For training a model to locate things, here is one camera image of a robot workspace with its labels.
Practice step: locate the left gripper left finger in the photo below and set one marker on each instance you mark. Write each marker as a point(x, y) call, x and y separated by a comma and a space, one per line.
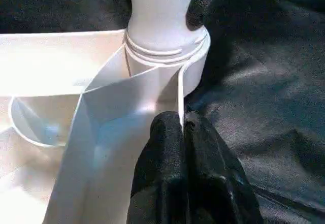
point(160, 170)

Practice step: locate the white plastic table leg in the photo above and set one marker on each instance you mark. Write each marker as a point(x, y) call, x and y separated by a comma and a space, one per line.
point(162, 10)

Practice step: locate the white plastic table top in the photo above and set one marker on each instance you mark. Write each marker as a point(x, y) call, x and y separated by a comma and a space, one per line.
point(63, 56)

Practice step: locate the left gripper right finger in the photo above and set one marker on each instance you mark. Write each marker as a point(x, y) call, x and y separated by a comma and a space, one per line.
point(213, 183)

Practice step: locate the black work mat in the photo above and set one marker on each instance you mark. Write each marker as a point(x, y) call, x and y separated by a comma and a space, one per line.
point(266, 94)

